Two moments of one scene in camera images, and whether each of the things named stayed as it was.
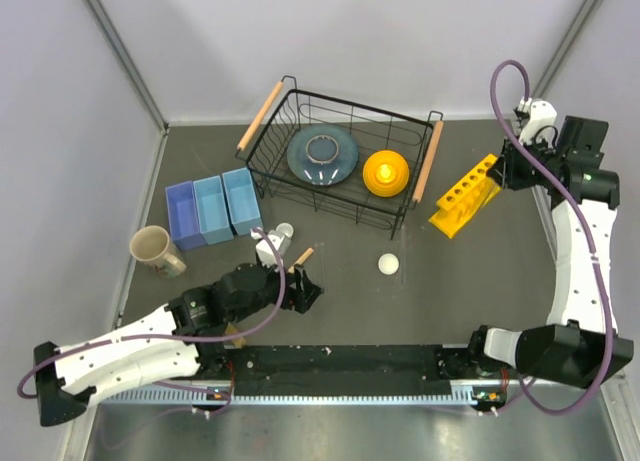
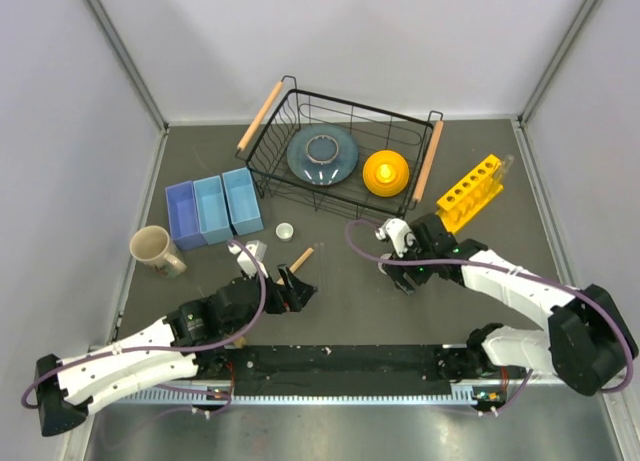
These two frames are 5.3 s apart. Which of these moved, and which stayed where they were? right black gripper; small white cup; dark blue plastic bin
Moved: right black gripper
Stayed: small white cup; dark blue plastic bin
